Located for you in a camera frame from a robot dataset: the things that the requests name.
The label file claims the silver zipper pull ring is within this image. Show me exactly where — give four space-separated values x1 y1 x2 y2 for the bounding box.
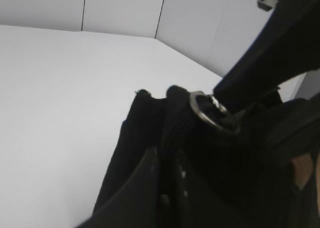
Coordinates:
187 90 241 134

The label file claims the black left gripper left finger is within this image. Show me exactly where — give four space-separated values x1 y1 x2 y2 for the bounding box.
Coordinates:
91 148 160 228

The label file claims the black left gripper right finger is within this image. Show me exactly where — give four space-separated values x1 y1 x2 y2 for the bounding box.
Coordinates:
213 0 320 113

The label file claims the black canvas tote bag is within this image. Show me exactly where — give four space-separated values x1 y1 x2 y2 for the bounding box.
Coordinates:
106 86 320 228

